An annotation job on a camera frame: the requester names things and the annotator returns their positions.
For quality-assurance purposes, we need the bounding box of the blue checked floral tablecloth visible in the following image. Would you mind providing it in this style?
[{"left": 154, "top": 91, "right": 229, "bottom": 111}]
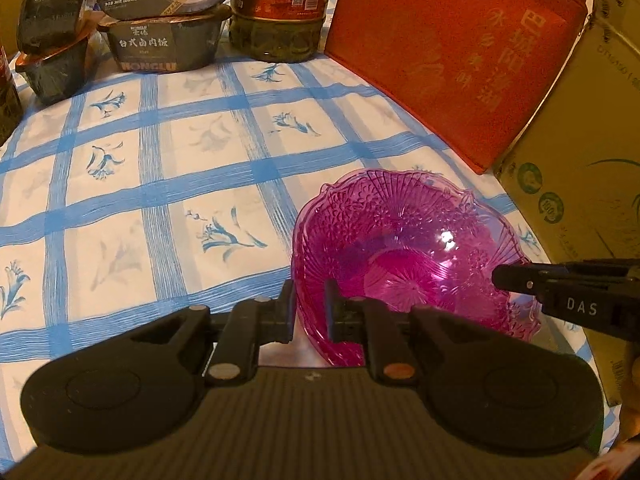
[{"left": 0, "top": 35, "right": 621, "bottom": 466}]

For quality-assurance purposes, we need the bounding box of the tilted dark instant meal box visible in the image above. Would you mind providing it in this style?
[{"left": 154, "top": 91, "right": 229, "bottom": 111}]
[{"left": 16, "top": 0, "right": 96, "bottom": 56}]

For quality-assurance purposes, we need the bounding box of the large cardboard box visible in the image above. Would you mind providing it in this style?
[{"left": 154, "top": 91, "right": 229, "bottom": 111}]
[{"left": 492, "top": 0, "right": 640, "bottom": 408}]

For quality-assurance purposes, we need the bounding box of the pink transparent plastic plate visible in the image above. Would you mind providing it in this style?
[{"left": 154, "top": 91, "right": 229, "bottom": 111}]
[{"left": 290, "top": 169, "right": 543, "bottom": 367}]

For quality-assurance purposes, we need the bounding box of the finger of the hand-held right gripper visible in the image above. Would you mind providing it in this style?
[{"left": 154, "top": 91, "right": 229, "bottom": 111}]
[{"left": 491, "top": 262, "right": 551, "bottom": 295}]

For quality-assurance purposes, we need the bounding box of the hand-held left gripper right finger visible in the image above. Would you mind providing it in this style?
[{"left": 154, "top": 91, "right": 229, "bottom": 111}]
[{"left": 324, "top": 279, "right": 481, "bottom": 386}]

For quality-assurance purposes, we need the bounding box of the dark instant meal box white print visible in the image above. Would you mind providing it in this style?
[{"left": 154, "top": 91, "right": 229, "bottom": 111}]
[{"left": 96, "top": 4, "right": 233, "bottom": 75}]

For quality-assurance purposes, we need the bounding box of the cooking oil bottle red label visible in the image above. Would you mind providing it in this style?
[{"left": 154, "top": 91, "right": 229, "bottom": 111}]
[
  {"left": 229, "top": 0, "right": 337, "bottom": 64},
  {"left": 0, "top": 42, "right": 25, "bottom": 147}
]

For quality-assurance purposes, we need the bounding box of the red fabric tote bag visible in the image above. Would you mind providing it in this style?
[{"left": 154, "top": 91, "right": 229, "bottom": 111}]
[{"left": 324, "top": 0, "right": 588, "bottom": 176}]

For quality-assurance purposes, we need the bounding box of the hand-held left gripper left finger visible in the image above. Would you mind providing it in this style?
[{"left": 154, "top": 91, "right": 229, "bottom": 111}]
[{"left": 127, "top": 279, "right": 299, "bottom": 387}]

